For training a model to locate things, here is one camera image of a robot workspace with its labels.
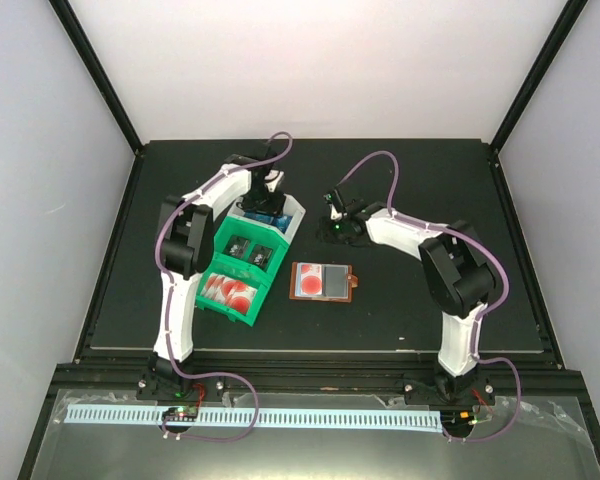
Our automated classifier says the white bin with blue cards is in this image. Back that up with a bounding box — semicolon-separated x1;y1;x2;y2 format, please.
228;194;306;245

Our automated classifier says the brown leather card holder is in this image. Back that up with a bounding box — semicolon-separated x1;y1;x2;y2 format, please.
289;262;359;303

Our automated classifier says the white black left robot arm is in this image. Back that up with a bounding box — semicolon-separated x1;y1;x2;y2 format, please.
153;131;293;399

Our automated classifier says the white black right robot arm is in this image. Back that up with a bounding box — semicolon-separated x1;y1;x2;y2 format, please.
323;187;498;403

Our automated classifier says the blue VIP card rear stack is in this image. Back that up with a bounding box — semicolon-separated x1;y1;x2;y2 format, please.
244;212;275;225

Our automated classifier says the blue vip card stack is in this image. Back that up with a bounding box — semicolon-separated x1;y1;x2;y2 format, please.
272;215;293;233
244;212;275;225

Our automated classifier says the blue VIP card front stack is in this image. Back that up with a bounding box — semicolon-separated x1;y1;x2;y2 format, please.
272;215;293;233

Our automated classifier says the green bin with black cards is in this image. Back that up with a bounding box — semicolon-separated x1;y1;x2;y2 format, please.
210;215;290;285

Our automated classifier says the black VIP card stack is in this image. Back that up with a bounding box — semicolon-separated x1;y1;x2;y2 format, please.
223;235;250;259

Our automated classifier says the red white card stack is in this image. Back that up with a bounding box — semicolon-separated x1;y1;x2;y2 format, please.
201;273;257;315

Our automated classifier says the right controller circuit board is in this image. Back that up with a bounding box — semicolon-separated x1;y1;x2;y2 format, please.
440;410;493;426

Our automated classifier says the controller circuit board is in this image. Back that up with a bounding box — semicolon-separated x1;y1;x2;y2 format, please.
440;410;493;426
161;406;199;423

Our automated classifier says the left controller circuit board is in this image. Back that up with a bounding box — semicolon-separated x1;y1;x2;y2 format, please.
161;406;199;423

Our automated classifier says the clear acrylic front panel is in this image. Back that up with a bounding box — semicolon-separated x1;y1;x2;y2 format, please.
20;390;600;479

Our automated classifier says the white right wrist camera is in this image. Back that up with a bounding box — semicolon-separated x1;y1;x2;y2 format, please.
327;196;343;222

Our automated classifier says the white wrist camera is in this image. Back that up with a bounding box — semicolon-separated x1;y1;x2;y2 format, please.
264;170;284;193
327;196;343;222

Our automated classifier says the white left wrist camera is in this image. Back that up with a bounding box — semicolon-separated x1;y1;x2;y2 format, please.
264;170;284;193

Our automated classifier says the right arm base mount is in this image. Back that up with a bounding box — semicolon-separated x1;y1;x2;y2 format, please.
402;369;495;408

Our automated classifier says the white slotted cable duct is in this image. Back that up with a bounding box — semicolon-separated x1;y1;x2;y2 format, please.
64;404;442;433

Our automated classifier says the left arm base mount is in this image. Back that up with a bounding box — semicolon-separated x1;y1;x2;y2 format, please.
136;369;226;403

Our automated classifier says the black aluminium frame rail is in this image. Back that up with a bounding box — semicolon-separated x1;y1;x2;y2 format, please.
47;351;590;401

